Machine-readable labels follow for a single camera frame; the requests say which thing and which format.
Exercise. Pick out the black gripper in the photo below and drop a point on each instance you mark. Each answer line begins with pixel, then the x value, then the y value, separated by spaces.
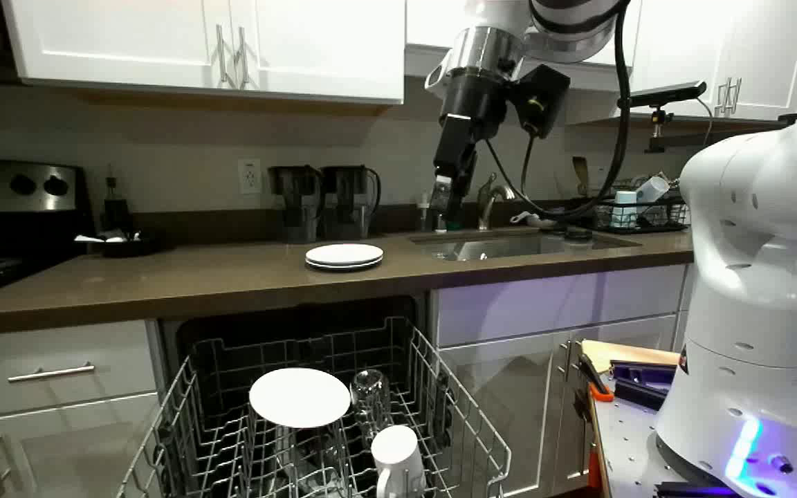
pixel 468 105

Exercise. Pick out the single white plate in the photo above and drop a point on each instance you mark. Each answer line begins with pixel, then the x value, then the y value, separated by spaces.
pixel 301 397

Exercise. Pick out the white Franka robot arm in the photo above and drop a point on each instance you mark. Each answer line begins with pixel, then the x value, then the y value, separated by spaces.
pixel 759 278

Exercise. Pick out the chrome faucet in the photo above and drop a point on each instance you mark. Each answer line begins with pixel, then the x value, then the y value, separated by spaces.
pixel 492 198

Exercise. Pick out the steel kitchen sink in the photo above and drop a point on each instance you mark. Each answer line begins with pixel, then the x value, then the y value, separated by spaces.
pixel 518 245

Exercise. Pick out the stack of white plates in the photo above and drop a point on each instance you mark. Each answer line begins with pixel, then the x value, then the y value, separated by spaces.
pixel 345 256

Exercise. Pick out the white sink base cabinet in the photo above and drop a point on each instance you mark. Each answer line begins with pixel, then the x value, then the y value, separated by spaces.
pixel 546 312

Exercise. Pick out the black dish drying rack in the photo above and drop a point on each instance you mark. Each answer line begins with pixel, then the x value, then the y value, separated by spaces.
pixel 637 211

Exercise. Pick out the tall clear drinking glass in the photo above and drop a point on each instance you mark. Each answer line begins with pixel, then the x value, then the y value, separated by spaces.
pixel 373 397

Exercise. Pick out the light wooden board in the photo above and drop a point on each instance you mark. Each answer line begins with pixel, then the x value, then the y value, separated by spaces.
pixel 630 353

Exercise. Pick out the orange clamp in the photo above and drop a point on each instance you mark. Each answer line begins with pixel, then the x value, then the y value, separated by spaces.
pixel 598 387

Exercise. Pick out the dark purple flat tool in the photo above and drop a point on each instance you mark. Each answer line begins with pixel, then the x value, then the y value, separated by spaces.
pixel 644 379

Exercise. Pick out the white mug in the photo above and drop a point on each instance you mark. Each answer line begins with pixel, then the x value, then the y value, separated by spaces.
pixel 398 459

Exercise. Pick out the wide clear drinking glass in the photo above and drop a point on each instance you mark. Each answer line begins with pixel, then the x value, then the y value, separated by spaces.
pixel 320 459

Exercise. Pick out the dark shallow pan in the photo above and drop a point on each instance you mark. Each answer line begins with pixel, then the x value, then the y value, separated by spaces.
pixel 124 245

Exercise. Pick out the dark bottle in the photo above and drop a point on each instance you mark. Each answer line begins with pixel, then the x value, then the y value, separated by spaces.
pixel 117 209

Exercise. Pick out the black steel stove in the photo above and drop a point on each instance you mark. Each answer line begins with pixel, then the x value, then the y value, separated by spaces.
pixel 13 221

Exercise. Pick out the white drawer base cabinet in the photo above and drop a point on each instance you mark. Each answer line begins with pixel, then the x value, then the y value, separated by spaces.
pixel 57 404

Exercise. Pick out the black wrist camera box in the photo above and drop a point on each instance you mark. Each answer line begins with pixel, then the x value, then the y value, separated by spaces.
pixel 541 101

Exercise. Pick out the white wall outlet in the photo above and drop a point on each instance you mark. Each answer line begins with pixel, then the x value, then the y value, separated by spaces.
pixel 250 175

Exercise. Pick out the narrow white wall cabinet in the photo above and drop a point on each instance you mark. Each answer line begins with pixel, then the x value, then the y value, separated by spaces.
pixel 749 51

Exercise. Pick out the wide white wall cabinet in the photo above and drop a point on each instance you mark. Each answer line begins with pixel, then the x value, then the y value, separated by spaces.
pixel 140 41

